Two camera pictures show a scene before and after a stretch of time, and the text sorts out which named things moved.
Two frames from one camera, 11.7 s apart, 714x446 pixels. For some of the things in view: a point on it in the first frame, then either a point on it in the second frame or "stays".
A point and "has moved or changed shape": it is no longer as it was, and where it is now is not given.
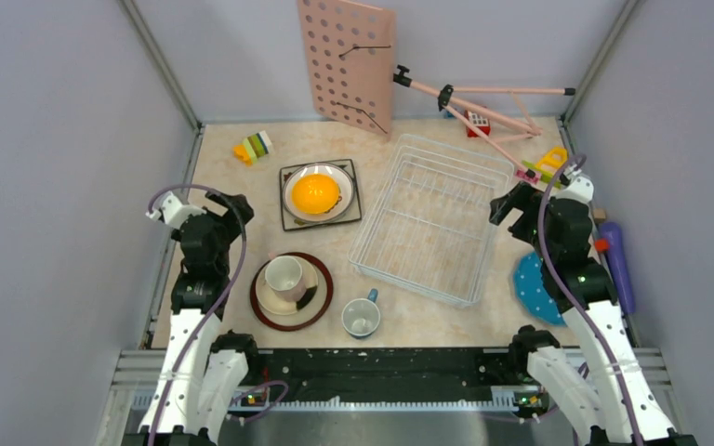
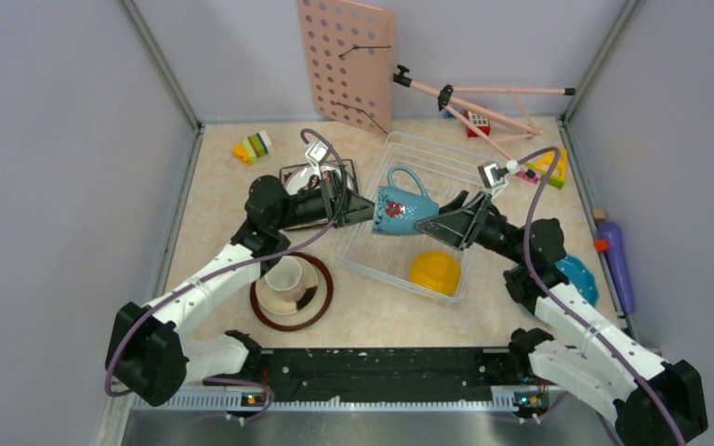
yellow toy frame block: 553,160 stays
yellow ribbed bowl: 315,194 has moved or changed shape
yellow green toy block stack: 251,148 stays
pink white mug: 284,277 stays
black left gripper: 238,212 -> 357,208
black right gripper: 524,197 -> 458,229
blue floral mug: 361,316 -> 396,210
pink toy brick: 528,176 stays
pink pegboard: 350,49 stays
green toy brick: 546,176 stays
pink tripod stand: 444,95 stays
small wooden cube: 600,216 stays
